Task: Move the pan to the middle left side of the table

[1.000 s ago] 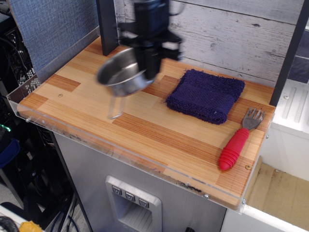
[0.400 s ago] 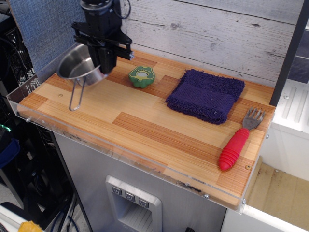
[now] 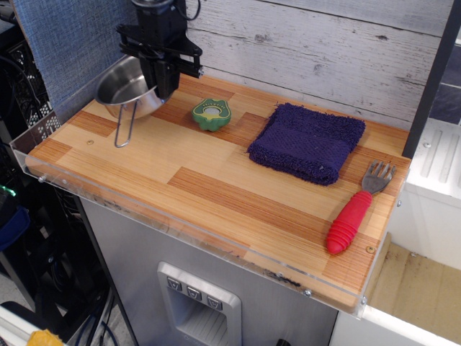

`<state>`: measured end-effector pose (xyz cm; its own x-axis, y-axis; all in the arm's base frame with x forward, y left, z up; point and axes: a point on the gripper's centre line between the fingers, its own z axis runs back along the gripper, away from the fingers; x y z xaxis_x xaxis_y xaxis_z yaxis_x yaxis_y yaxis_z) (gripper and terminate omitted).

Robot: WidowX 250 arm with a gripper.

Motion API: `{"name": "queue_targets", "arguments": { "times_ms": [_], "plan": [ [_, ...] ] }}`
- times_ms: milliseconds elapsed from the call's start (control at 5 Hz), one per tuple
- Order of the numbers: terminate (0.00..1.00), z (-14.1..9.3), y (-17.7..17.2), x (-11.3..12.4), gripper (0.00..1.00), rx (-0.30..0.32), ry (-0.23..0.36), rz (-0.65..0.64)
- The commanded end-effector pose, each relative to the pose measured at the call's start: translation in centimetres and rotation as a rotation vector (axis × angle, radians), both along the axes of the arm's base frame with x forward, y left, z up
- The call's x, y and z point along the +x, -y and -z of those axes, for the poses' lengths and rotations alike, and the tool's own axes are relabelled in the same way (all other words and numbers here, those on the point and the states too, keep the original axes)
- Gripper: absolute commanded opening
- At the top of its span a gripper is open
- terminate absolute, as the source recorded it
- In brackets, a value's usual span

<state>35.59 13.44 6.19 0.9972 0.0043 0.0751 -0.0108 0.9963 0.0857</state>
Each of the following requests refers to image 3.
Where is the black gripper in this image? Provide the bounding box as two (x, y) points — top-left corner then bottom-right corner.
(116, 1), (202, 99)

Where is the green toy pepper half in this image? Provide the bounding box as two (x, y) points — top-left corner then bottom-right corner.
(192, 98), (231, 132)

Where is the dark grey right post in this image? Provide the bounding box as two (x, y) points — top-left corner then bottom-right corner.
(402, 0), (460, 159)

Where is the red handled fork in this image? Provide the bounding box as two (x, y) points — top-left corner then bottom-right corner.
(326, 160), (396, 254)

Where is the purple folded cloth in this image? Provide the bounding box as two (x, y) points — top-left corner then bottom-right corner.
(248, 103), (366, 186)

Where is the silver pot with wire handle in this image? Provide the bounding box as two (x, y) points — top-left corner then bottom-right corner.
(94, 56), (166, 148)

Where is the toy fridge ice dispenser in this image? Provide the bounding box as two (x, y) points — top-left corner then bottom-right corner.
(157, 262), (243, 345)

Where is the blue fabric panel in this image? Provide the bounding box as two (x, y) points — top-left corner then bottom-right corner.
(12, 0), (136, 108)

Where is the clear acrylic table guard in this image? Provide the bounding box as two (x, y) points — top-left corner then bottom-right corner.
(12, 76), (410, 316)

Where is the white toy sink counter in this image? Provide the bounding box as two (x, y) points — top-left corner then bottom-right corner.
(388, 119), (460, 269)

